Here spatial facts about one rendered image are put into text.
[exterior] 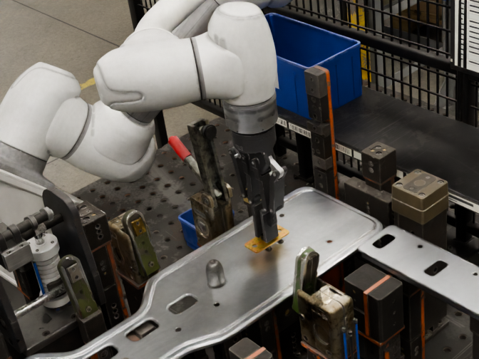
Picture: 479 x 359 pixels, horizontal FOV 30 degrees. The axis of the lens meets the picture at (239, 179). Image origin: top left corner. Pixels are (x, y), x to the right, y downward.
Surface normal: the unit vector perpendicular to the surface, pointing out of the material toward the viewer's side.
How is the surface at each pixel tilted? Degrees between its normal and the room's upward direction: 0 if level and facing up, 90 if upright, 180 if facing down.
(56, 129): 78
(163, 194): 0
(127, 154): 103
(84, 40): 0
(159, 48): 18
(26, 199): 90
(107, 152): 94
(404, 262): 0
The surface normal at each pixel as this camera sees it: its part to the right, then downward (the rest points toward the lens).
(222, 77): 0.09, 0.50
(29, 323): -0.12, -0.83
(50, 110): 0.51, 0.17
